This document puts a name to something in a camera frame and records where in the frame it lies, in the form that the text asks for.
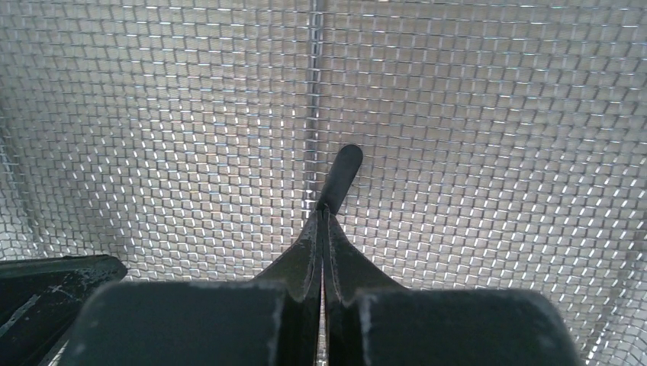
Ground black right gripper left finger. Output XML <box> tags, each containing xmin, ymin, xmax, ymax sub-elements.
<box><xmin>63</xmin><ymin>212</ymin><xmax>321</xmax><ymax>365</ymax></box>

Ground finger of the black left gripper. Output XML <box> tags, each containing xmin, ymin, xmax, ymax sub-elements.
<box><xmin>1</xmin><ymin>255</ymin><xmax>127</xmax><ymax>365</ymax></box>

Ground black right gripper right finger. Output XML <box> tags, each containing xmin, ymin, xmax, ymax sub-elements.
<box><xmin>321</xmin><ymin>209</ymin><xmax>581</xmax><ymax>365</ymax></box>

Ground metal surgical instrument tray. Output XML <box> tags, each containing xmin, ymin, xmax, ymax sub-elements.
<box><xmin>1</xmin><ymin>1</ymin><xmax>646</xmax><ymax>365</ymax></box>

